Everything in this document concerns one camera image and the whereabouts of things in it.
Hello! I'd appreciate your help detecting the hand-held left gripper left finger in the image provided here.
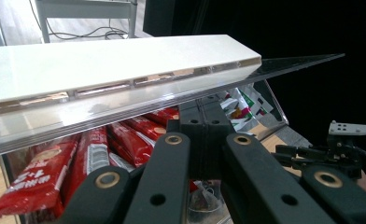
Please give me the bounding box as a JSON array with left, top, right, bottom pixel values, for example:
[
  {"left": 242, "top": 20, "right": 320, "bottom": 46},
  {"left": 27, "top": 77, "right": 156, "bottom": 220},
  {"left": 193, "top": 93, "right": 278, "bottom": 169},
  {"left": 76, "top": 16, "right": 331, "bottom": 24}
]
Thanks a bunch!
[{"left": 166, "top": 98, "right": 205, "bottom": 181}]

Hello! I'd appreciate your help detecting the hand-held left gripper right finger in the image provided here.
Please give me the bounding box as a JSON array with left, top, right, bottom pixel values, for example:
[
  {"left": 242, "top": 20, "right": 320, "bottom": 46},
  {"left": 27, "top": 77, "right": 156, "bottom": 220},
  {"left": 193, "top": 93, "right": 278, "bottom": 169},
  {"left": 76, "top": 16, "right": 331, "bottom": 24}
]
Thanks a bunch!
[{"left": 204, "top": 101, "right": 235, "bottom": 181}]

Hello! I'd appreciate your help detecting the clear organizer box white lid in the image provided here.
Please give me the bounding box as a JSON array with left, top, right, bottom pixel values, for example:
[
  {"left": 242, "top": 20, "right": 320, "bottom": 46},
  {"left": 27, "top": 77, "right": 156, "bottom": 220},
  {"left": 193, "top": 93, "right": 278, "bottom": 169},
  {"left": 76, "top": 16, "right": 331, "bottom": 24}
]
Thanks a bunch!
[{"left": 0, "top": 34, "right": 346, "bottom": 224}]

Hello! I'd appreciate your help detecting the pile of white printed sachets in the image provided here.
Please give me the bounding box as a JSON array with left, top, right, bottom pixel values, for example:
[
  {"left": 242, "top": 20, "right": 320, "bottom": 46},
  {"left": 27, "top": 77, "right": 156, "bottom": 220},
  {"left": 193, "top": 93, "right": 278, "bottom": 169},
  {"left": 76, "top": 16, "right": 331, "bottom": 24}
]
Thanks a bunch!
[{"left": 219, "top": 87, "right": 275, "bottom": 133}]

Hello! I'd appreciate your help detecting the pile of mesh tea bags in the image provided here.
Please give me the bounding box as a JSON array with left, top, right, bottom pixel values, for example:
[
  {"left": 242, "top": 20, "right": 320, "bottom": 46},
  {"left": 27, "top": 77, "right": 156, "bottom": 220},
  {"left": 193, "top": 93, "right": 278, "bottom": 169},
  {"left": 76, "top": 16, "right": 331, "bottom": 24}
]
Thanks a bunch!
[{"left": 187, "top": 179, "right": 232, "bottom": 224}]

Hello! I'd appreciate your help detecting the dark curtain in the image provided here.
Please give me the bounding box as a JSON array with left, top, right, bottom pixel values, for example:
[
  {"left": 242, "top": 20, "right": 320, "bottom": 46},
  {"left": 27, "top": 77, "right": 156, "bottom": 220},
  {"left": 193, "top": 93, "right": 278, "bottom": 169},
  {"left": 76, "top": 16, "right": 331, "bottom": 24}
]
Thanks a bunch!
[{"left": 143, "top": 0, "right": 366, "bottom": 147}]

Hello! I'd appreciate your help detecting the pile of red sachets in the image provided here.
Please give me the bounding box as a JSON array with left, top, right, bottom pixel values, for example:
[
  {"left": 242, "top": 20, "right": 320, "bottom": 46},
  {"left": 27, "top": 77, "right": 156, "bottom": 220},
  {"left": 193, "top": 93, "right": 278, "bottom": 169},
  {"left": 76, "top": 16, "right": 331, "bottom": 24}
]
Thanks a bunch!
[{"left": 0, "top": 105, "right": 180, "bottom": 223}]

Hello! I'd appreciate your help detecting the coiled black floor cable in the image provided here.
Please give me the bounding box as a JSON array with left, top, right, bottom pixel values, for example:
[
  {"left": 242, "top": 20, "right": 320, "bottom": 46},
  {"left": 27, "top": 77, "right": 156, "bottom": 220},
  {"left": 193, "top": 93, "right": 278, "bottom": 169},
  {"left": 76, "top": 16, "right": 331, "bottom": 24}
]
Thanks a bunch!
[{"left": 104, "top": 27, "right": 130, "bottom": 40}]

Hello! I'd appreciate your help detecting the long black floor cable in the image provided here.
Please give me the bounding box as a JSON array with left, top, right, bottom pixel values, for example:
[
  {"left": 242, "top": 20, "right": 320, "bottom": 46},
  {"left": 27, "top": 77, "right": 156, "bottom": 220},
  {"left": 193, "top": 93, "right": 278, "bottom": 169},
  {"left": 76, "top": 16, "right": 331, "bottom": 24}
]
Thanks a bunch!
[{"left": 28, "top": 0, "right": 110, "bottom": 41}]

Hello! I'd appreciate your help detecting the white metal frame desk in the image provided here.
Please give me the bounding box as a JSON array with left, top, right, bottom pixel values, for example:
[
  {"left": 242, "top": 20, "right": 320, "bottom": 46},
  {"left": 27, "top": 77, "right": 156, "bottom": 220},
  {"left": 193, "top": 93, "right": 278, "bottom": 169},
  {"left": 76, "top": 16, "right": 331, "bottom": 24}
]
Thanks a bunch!
[{"left": 35, "top": 0, "right": 139, "bottom": 44}]

